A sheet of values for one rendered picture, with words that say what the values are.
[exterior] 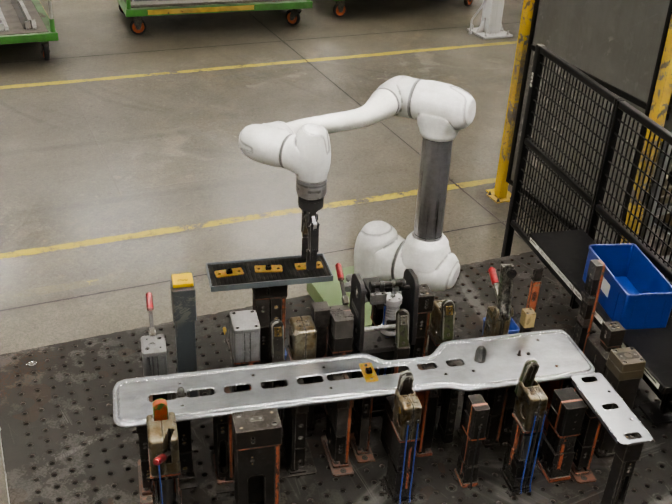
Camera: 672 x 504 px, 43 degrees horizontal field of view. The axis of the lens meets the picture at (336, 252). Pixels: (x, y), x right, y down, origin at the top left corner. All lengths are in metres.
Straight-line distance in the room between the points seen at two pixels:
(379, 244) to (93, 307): 1.96
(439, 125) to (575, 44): 2.36
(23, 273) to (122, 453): 2.42
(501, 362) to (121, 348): 1.32
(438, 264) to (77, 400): 1.29
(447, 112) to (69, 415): 1.52
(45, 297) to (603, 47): 3.22
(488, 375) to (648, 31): 2.53
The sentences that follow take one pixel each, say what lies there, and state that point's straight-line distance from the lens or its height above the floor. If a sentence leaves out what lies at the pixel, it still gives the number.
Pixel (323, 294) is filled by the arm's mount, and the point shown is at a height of 0.76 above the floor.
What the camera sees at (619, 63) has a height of 1.19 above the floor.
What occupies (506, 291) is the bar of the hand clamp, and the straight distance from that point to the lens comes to 2.68.
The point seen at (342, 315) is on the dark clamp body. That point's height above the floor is 1.08.
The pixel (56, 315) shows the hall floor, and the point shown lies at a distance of 4.58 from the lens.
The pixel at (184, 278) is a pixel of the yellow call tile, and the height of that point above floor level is 1.16.
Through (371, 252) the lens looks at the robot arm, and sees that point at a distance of 3.10.
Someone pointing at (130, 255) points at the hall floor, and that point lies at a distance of 5.02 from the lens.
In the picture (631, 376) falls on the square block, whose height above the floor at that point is 1.01.
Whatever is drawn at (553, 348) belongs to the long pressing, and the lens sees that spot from 2.70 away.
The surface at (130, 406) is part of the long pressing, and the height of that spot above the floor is 1.00.
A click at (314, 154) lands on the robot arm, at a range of 2.41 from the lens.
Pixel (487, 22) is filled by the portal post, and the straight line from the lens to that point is 9.47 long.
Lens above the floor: 2.53
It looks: 30 degrees down
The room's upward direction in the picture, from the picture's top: 3 degrees clockwise
